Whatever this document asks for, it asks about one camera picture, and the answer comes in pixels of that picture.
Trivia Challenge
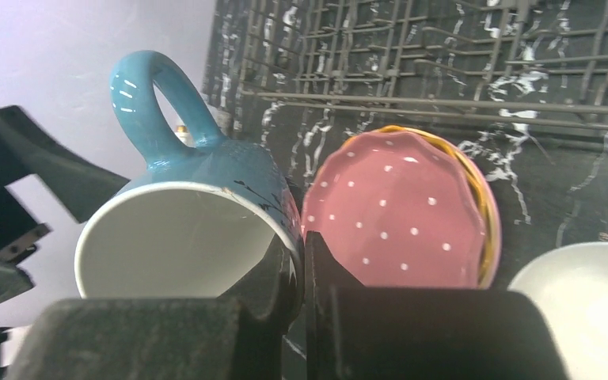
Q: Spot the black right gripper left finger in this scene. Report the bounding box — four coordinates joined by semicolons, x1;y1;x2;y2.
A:
7;239;298;379

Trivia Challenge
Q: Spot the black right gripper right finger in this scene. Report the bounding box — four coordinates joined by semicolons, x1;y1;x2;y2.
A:
304;231;566;379

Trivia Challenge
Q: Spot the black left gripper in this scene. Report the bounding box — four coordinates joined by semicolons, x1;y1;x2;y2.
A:
0;105;128;304

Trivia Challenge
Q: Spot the blue ceramic mug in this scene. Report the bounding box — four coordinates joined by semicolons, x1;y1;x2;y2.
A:
74;50;303;298

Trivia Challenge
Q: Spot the pink polka dot plate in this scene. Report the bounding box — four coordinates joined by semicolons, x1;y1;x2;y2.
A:
302;131;486;288

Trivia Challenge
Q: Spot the yellow plate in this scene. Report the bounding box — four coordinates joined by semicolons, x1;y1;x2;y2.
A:
373;125;503;289

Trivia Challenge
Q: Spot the white ceramic bowl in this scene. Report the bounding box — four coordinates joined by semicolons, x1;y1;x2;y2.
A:
508;241;608;379

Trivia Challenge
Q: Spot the metal wire dish rack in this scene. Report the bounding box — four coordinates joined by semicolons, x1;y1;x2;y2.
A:
203;1;608;134

